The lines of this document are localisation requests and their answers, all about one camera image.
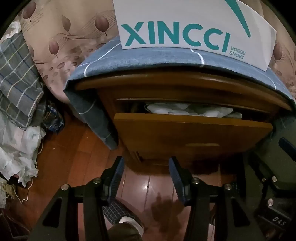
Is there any blue cloth with white lines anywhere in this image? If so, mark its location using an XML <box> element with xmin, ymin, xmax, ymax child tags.
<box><xmin>64</xmin><ymin>42</ymin><xmax>296</xmax><ymax>151</ymax></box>

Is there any blue printed packet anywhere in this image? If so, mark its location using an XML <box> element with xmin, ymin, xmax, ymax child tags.
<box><xmin>42</xmin><ymin>102</ymin><xmax>65</xmax><ymax>132</ymax></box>

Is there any white crumpled plastic bag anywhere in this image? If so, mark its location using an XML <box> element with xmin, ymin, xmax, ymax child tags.
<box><xmin>0</xmin><ymin>111</ymin><xmax>47</xmax><ymax>183</ymax></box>

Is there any wooden nightstand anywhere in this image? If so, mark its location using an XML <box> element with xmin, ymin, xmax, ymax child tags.
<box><xmin>75</xmin><ymin>70</ymin><xmax>293</xmax><ymax>163</ymax></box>

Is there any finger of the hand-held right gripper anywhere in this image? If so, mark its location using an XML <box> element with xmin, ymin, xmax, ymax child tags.
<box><xmin>248</xmin><ymin>137</ymin><xmax>296</xmax><ymax>186</ymax></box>

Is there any beige leaf print bedsheet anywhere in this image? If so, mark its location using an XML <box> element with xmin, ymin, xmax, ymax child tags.
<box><xmin>18</xmin><ymin>0</ymin><xmax>296</xmax><ymax>102</ymax></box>

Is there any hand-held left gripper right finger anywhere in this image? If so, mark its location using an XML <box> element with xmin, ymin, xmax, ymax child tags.
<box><xmin>168</xmin><ymin>157</ymin><xmax>266</xmax><ymax>241</ymax></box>

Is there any white shoe box teal print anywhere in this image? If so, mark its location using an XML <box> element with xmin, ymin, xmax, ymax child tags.
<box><xmin>113</xmin><ymin>0</ymin><xmax>277</xmax><ymax>70</ymax></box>

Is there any person's plaid trouser leg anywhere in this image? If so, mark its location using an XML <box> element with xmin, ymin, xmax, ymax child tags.
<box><xmin>102</xmin><ymin>200</ymin><xmax>144</xmax><ymax>230</ymax></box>

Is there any olive fabric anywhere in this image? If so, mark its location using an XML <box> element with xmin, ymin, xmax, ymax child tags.
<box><xmin>107</xmin><ymin>222</ymin><xmax>144</xmax><ymax>241</ymax></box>

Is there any grey plaid pillow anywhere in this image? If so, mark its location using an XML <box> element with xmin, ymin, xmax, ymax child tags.
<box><xmin>0</xmin><ymin>30</ymin><xmax>45</xmax><ymax>129</ymax></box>

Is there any white ribbed underwear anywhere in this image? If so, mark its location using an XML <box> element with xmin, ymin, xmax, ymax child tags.
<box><xmin>144</xmin><ymin>103</ymin><xmax>243</xmax><ymax>120</ymax></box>

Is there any person's white sock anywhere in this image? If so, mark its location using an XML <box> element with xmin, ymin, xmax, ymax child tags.
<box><xmin>119</xmin><ymin>215</ymin><xmax>145</xmax><ymax>235</ymax></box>

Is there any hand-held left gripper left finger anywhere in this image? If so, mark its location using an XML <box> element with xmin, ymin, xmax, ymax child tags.
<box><xmin>28</xmin><ymin>156</ymin><xmax>126</xmax><ymax>241</ymax></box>

